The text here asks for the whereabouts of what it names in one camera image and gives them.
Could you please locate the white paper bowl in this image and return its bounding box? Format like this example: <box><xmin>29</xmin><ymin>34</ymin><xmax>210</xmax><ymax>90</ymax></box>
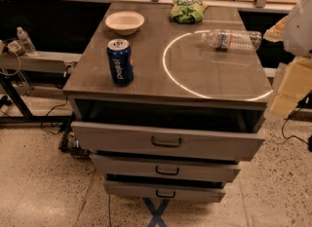
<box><xmin>105</xmin><ymin>11</ymin><xmax>144</xmax><ymax>36</ymax></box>

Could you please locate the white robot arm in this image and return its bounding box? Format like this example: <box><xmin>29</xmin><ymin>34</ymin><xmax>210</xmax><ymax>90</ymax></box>
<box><xmin>264</xmin><ymin>0</ymin><xmax>312</xmax><ymax>117</ymax></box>

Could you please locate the green rice chip bag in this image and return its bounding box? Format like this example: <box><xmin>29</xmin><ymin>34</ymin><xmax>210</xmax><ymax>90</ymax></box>
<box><xmin>170</xmin><ymin>0</ymin><xmax>208</xmax><ymax>24</ymax></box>

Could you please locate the grey drawer cabinet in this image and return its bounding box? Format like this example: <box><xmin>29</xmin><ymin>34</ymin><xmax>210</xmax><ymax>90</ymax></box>
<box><xmin>63</xmin><ymin>3</ymin><xmax>272</xmax><ymax>190</ymax></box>

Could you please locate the blue pepsi can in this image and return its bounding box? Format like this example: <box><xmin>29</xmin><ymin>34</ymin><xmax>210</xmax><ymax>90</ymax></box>
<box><xmin>106</xmin><ymin>39</ymin><xmax>134</xmax><ymax>86</ymax></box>

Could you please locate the clear plastic water bottle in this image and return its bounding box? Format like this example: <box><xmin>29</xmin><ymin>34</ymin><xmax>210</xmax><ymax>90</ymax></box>
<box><xmin>201</xmin><ymin>29</ymin><xmax>262</xmax><ymax>51</ymax></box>

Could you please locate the grey side bench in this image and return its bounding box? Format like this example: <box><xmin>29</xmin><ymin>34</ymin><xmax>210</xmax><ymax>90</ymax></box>
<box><xmin>0</xmin><ymin>52</ymin><xmax>81</xmax><ymax>124</ymax></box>

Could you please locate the small background water bottle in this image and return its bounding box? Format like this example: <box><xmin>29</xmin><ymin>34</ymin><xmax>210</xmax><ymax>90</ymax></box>
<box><xmin>17</xmin><ymin>26</ymin><xmax>37</xmax><ymax>57</ymax></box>

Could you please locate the top drawer with handle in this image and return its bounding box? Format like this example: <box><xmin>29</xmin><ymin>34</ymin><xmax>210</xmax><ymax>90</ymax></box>
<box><xmin>71</xmin><ymin>121</ymin><xmax>264</xmax><ymax>161</ymax></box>

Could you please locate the drawer with handle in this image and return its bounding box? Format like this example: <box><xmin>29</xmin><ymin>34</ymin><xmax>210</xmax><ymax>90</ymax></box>
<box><xmin>104</xmin><ymin>180</ymin><xmax>225</xmax><ymax>203</ymax></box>
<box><xmin>92</xmin><ymin>155</ymin><xmax>241</xmax><ymax>183</ymax></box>
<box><xmin>71</xmin><ymin>121</ymin><xmax>264</xmax><ymax>161</ymax></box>

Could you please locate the middle drawer with handle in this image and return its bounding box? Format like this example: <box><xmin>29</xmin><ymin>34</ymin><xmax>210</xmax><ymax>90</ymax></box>
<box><xmin>92</xmin><ymin>155</ymin><xmax>241</xmax><ymax>183</ymax></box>

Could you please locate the bottom drawer with handle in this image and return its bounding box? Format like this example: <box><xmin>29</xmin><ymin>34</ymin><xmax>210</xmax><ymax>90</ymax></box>
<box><xmin>104</xmin><ymin>180</ymin><xmax>225</xmax><ymax>203</ymax></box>

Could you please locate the black floor cable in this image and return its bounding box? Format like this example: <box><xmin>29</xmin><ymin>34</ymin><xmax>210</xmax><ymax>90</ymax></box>
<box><xmin>281</xmin><ymin>95</ymin><xmax>312</xmax><ymax>146</ymax></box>

